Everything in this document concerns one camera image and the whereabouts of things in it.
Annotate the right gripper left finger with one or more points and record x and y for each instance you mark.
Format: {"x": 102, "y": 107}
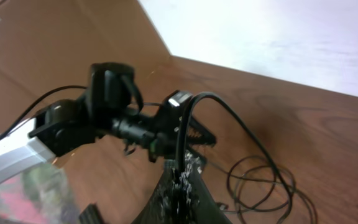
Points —
{"x": 162, "y": 205}

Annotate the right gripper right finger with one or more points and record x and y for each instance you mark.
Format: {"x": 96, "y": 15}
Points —
{"x": 197, "y": 204}

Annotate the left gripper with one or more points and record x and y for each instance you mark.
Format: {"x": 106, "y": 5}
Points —
{"x": 157, "y": 133}

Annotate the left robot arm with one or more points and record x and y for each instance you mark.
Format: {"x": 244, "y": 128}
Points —
{"x": 111, "y": 105}

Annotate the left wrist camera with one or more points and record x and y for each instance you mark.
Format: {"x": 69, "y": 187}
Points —
{"x": 177, "y": 102}

